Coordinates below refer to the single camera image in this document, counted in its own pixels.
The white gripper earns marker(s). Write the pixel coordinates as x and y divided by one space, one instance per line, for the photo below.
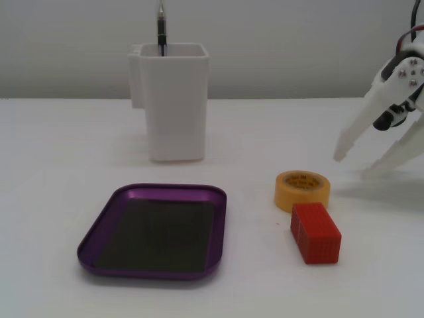
405 77

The yellow masking tape roll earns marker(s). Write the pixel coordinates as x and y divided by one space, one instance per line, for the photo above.
298 198

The red ribbed plastic block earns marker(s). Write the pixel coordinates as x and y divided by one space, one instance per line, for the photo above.
318 238

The purple metal tray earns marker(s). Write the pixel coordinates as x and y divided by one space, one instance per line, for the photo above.
218 225

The white plastic pen holder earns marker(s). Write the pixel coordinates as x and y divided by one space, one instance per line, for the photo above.
175 116

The black ballpoint pen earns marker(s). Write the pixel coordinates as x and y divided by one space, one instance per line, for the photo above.
161 30

